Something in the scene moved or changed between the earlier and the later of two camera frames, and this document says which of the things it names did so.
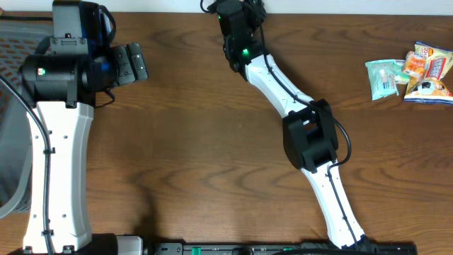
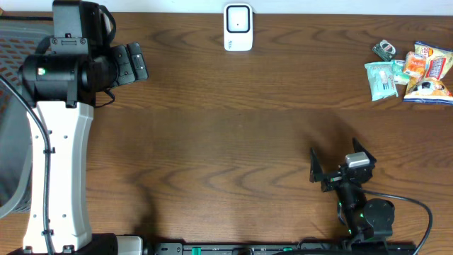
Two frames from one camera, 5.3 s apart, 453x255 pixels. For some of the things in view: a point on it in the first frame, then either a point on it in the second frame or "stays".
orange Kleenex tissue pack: (415, 63) stays
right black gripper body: (252, 15) → (332, 182)
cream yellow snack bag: (435, 87) stays
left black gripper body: (123, 67) stays
